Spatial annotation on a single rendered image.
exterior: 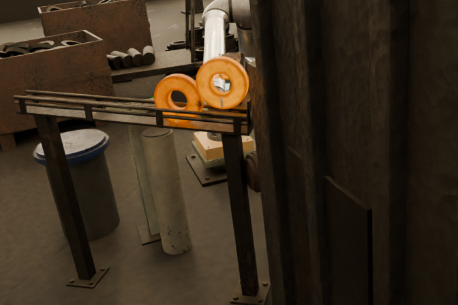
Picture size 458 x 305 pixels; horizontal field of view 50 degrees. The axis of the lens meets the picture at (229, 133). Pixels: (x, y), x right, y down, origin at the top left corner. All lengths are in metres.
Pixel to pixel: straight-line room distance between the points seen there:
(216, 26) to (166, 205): 0.74
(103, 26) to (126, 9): 0.29
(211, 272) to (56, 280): 0.61
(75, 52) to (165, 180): 1.87
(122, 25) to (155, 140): 3.43
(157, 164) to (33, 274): 0.71
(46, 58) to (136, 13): 1.83
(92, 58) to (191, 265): 2.02
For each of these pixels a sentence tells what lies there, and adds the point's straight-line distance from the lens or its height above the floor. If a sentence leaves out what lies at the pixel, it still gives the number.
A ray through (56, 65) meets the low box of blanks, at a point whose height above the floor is 0.51.
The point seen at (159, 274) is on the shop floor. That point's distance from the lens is 1.96.
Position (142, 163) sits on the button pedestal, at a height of 0.35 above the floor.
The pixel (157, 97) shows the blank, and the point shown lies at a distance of 1.51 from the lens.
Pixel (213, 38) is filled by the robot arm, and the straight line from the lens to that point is 1.96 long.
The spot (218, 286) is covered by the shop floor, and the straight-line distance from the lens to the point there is 1.84.
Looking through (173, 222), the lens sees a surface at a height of 0.15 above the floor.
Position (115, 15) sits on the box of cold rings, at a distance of 5.15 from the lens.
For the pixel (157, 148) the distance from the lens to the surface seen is 1.82.
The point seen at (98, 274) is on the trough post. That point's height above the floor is 0.01.
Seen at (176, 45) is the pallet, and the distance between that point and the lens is 4.58.
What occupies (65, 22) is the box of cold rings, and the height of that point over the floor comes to 0.62.
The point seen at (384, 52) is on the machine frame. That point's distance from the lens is 0.64.
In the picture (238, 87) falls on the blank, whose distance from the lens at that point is 1.41.
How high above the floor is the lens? 1.14
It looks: 21 degrees down
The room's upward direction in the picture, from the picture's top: 7 degrees counter-clockwise
